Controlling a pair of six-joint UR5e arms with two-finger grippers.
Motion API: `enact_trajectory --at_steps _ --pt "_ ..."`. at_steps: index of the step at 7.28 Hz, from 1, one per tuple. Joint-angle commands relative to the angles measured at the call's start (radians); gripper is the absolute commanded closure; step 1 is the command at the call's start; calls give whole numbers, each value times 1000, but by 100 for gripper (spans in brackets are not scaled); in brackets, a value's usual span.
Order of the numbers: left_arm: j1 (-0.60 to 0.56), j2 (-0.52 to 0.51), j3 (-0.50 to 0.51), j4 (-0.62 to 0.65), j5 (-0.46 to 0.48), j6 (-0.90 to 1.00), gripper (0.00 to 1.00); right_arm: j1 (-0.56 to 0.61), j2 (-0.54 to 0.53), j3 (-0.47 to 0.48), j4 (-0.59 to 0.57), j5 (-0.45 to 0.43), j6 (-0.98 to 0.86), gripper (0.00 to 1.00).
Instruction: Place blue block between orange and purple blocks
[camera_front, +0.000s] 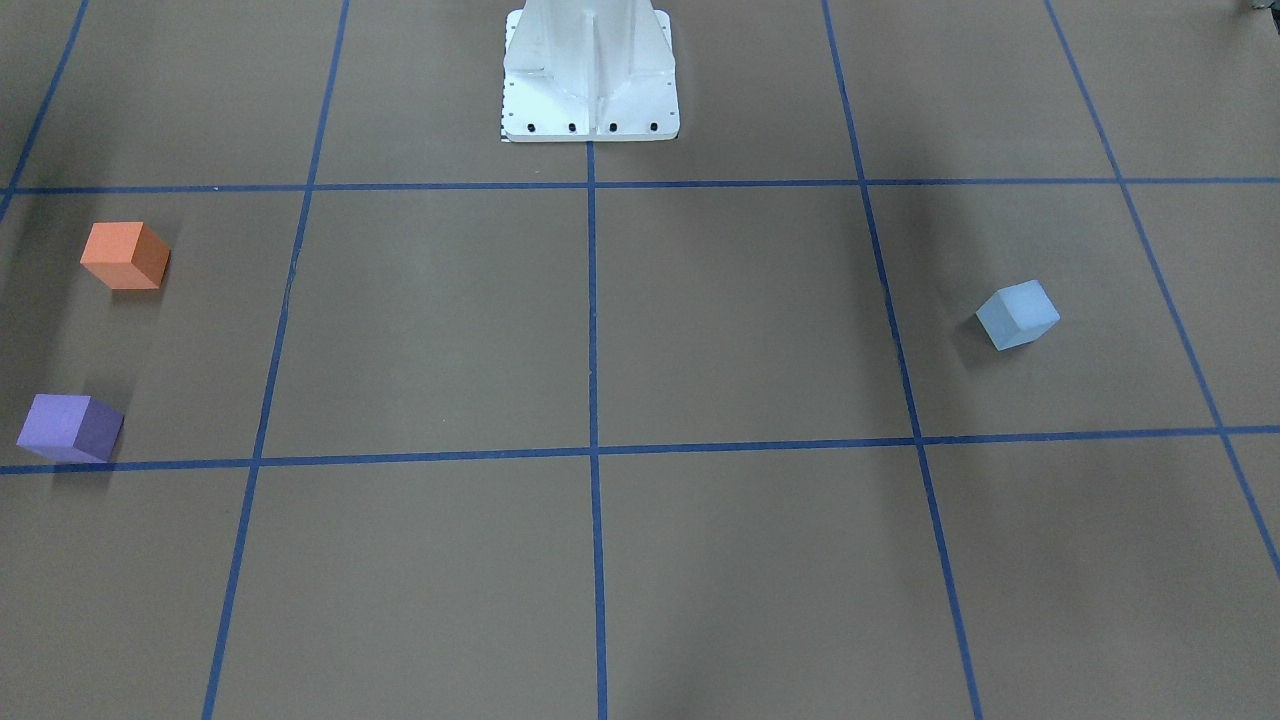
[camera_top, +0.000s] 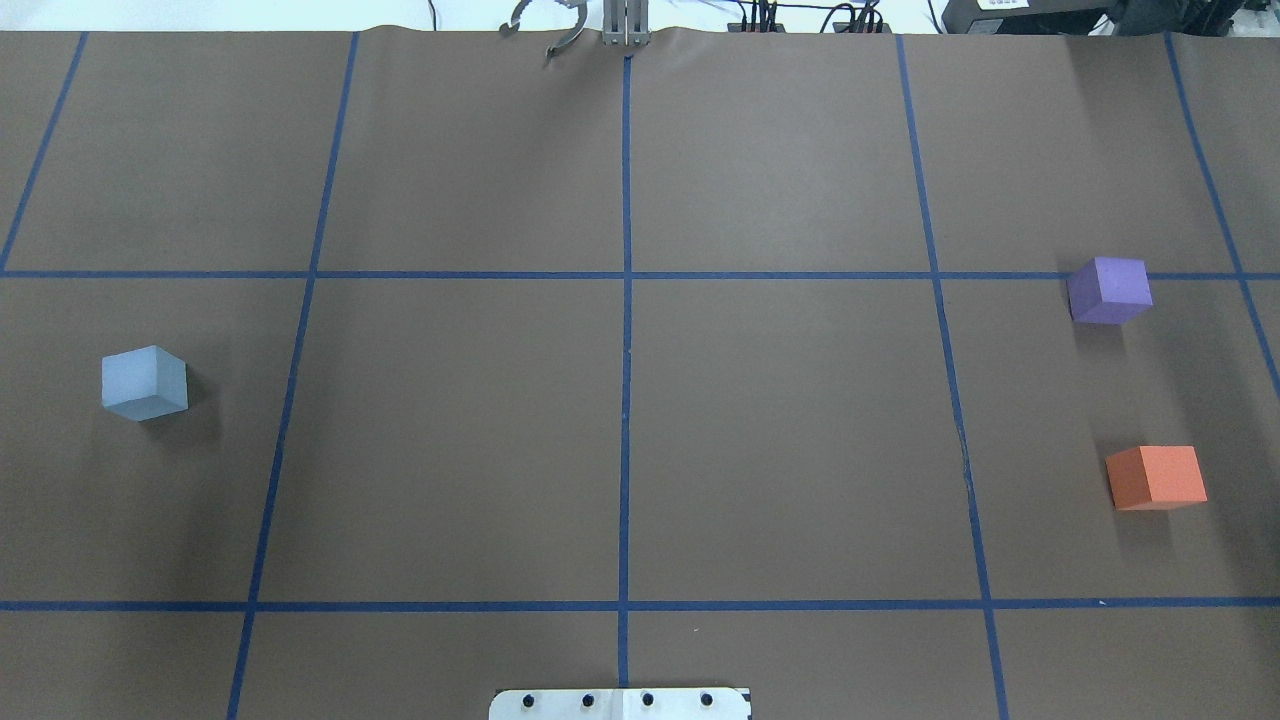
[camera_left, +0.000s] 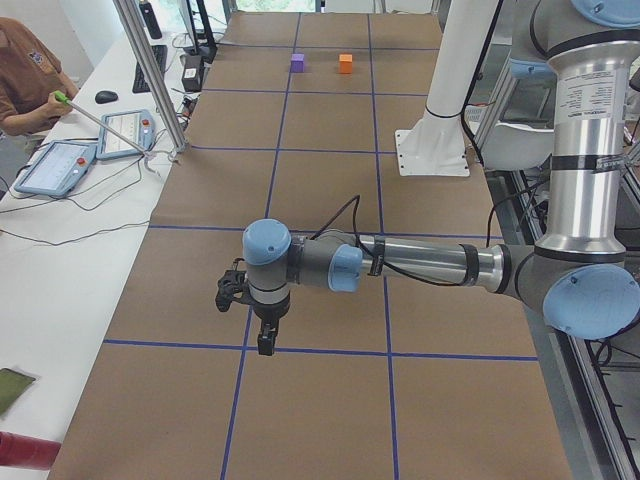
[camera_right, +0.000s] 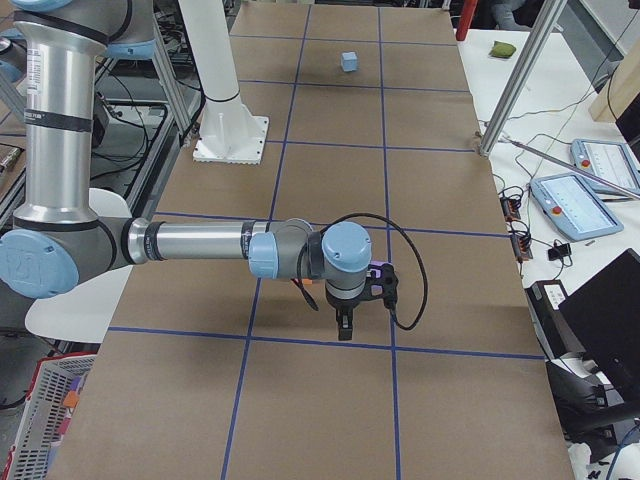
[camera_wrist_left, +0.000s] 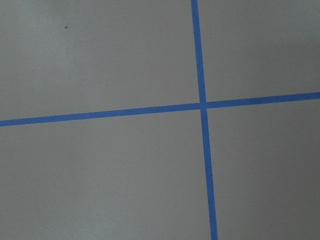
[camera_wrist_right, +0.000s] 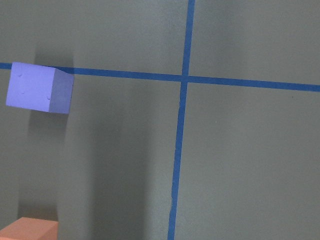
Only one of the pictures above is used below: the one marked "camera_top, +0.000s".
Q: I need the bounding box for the light blue foam block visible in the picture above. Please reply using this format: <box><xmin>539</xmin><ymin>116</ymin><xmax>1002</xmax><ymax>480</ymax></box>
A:
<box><xmin>100</xmin><ymin>345</ymin><xmax>189</xmax><ymax>421</ymax></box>

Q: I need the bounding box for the purple foam block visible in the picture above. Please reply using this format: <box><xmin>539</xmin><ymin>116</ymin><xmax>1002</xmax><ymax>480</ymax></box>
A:
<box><xmin>1066</xmin><ymin>256</ymin><xmax>1155</xmax><ymax>325</ymax></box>

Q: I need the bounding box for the orange foam block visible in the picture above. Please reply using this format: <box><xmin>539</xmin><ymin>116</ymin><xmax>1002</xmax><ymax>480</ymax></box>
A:
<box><xmin>1103</xmin><ymin>445</ymin><xmax>1208</xmax><ymax>511</ymax></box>

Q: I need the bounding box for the grabber tool with white claw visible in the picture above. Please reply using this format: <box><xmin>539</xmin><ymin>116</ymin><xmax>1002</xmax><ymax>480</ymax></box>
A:
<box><xmin>497</xmin><ymin>1</ymin><xmax>591</xmax><ymax>60</ymax></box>

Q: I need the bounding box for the aluminium frame post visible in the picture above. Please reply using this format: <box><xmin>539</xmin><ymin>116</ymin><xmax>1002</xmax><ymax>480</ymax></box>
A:
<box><xmin>602</xmin><ymin>0</ymin><xmax>652</xmax><ymax>47</ymax></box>

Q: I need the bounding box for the white metal base plate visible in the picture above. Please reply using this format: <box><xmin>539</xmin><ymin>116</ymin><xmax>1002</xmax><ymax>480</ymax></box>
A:
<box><xmin>488</xmin><ymin>687</ymin><xmax>753</xmax><ymax>719</ymax></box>

